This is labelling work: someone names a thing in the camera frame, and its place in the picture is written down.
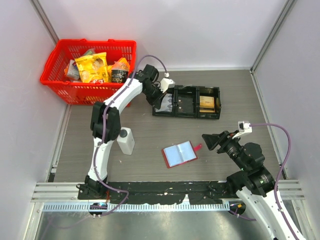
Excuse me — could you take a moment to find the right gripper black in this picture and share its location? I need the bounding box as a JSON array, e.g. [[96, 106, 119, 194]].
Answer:
[[201, 129, 249, 172]]

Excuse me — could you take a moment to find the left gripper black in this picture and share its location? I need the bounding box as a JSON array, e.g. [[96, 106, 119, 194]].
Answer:
[[143, 84, 167, 110]]

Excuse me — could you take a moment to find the red leather card holder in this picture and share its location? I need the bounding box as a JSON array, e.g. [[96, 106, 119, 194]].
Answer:
[[161, 141, 202, 169]]

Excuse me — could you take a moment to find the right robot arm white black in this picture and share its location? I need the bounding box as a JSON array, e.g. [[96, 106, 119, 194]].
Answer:
[[202, 131, 305, 240]]

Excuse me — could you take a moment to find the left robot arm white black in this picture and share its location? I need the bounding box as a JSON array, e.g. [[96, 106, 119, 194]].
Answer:
[[77, 64, 166, 200]]

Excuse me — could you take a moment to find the silver VIP cards stack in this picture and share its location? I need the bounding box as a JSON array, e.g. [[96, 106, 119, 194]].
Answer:
[[155, 93, 173, 112]]

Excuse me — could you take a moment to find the black VIP cards stack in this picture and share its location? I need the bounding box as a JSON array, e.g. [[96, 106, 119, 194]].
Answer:
[[177, 95, 194, 114]]

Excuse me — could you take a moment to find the gold VIP cards stack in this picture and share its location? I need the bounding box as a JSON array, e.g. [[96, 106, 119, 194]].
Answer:
[[199, 95, 215, 113]]

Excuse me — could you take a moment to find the black three-compartment card tray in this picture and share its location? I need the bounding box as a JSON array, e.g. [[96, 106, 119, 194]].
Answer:
[[152, 85, 222, 120]]

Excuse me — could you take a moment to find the black instant noodle cup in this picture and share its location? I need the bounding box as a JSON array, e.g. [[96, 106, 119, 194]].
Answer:
[[111, 69, 129, 83]]

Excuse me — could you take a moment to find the white plastic bottle black cap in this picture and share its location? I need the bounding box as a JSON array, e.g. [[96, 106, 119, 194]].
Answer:
[[117, 127, 135, 155]]

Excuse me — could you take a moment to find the orange snack bag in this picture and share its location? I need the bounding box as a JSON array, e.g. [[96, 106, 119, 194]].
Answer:
[[112, 57, 130, 72]]

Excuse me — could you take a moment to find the yellow snack bag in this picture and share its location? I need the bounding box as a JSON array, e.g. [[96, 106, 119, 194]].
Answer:
[[75, 52, 109, 84]]

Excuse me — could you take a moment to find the red plastic shopping basket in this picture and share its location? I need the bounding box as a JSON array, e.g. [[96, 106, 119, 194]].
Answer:
[[39, 38, 137, 105]]

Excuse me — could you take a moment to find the blue and white small box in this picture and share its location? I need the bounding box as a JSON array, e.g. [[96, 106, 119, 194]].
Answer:
[[64, 59, 80, 81]]

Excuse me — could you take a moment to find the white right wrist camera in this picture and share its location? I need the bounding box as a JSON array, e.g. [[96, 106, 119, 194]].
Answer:
[[232, 120, 253, 139]]

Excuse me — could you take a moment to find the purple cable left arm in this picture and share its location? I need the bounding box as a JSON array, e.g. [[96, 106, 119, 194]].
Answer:
[[89, 54, 170, 221]]

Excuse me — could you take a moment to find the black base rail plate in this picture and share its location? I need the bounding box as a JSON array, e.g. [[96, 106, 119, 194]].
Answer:
[[77, 180, 247, 205]]

